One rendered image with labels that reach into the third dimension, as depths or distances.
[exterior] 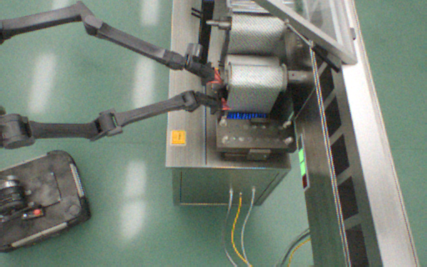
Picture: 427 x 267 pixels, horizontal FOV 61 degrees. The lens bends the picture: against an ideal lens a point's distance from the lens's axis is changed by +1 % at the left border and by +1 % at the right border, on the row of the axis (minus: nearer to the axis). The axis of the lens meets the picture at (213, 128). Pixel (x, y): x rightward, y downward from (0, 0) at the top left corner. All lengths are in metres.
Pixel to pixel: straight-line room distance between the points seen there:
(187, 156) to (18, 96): 1.83
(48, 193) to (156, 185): 0.73
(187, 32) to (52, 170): 1.29
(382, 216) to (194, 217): 1.75
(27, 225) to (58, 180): 0.32
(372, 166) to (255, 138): 0.76
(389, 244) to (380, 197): 0.13
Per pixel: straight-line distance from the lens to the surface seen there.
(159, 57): 1.58
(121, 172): 2.83
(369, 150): 1.22
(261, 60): 1.81
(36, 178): 2.68
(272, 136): 1.84
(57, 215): 2.58
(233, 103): 1.78
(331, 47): 1.27
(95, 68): 3.31
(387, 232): 1.16
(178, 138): 1.89
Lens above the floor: 2.64
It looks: 63 degrees down
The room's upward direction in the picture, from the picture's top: 12 degrees clockwise
